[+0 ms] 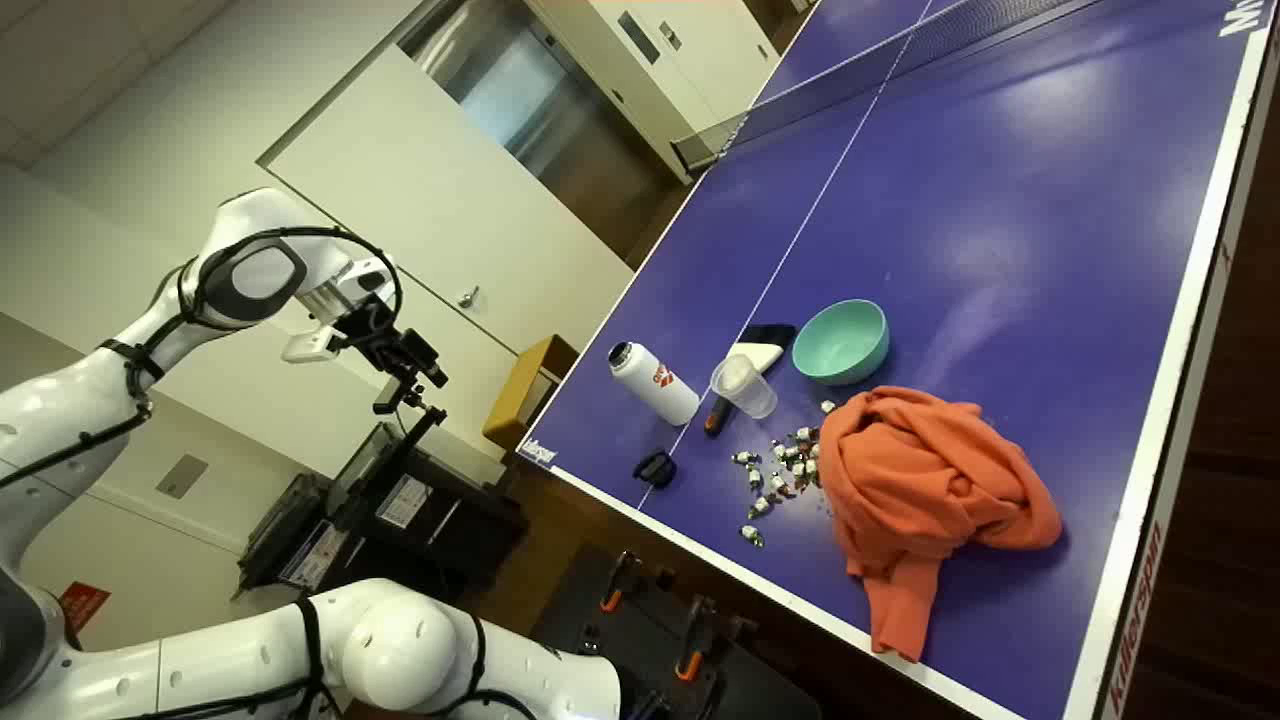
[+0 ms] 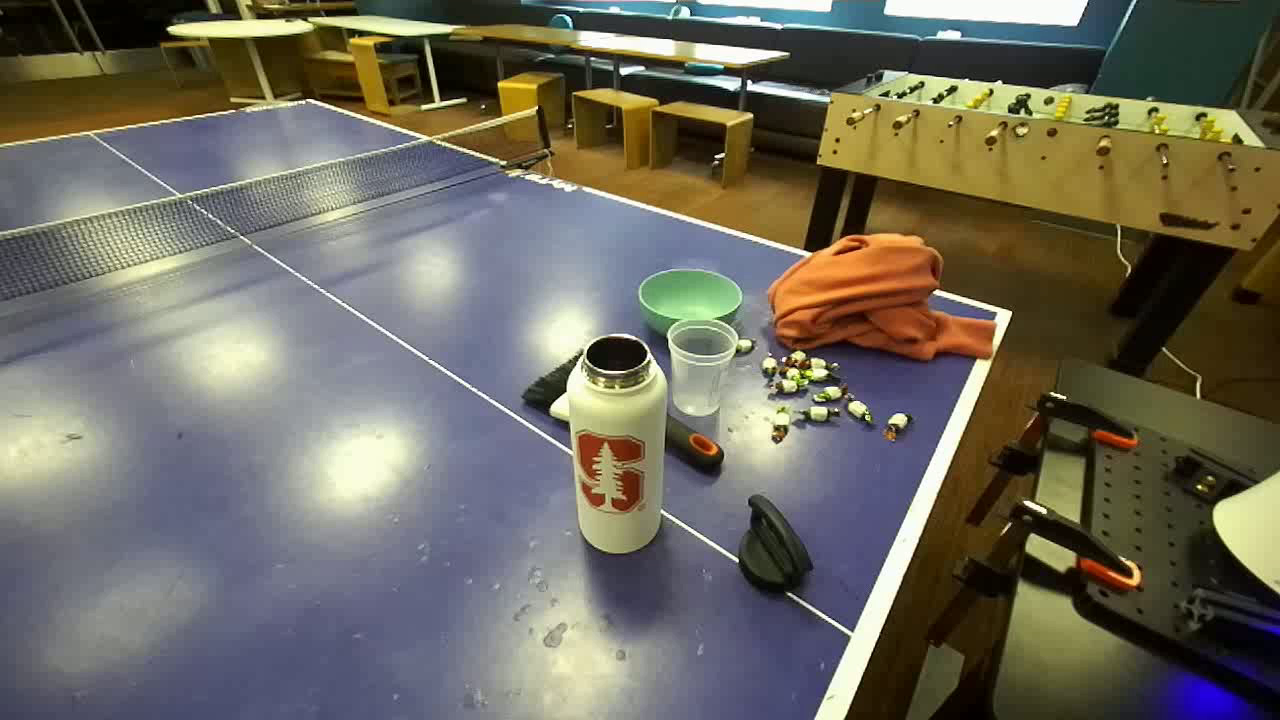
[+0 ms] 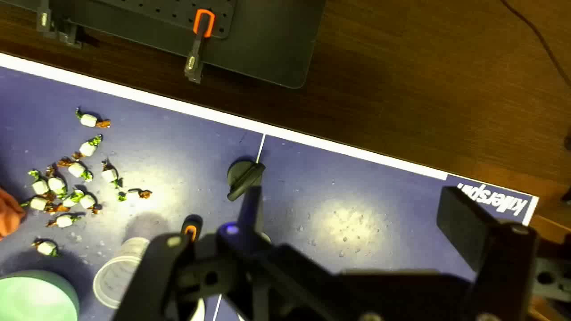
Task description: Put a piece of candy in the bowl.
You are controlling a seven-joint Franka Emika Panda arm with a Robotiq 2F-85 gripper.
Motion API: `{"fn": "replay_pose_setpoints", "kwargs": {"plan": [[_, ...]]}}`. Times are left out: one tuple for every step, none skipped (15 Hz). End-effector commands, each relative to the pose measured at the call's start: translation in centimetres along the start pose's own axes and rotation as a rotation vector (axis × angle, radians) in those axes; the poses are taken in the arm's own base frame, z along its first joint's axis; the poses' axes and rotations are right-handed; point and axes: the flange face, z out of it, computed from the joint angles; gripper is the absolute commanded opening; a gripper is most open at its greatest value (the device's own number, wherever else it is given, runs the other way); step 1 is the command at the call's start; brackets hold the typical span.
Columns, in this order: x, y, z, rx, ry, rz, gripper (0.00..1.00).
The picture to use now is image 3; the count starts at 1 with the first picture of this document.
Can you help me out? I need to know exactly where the wrapped candy piece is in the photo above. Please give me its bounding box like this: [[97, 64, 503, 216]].
[[47, 168, 68, 198], [29, 170, 50, 195], [73, 136, 104, 159], [73, 189, 102, 214], [32, 239, 59, 257], [75, 109, 113, 129], [102, 161, 123, 189], [118, 188, 152, 202], [22, 196, 54, 212], [47, 212, 84, 229], [59, 159, 93, 182]]

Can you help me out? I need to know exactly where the black orange marker pen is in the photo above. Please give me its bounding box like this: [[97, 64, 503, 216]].
[[182, 214, 204, 241]]

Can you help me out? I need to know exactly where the orange cloth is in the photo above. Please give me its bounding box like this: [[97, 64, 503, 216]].
[[0, 189, 25, 239]]

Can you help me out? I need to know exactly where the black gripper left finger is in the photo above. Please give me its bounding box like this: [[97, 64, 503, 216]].
[[113, 234, 205, 321]]

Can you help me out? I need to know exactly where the green bowl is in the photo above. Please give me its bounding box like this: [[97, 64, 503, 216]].
[[0, 270, 80, 321]]

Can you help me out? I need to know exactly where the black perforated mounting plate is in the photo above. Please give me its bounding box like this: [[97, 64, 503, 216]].
[[2, 0, 327, 89]]

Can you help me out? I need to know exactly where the orange-handled black clamp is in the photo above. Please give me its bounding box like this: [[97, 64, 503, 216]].
[[184, 7, 216, 84]]

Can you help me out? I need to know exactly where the clear plastic cup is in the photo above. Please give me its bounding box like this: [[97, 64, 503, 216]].
[[93, 237, 150, 309]]

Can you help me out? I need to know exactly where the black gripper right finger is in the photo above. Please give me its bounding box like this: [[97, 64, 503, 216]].
[[437, 188, 539, 321]]

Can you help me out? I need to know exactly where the black disc-shaped knob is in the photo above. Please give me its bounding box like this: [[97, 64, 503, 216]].
[[227, 159, 266, 202]]

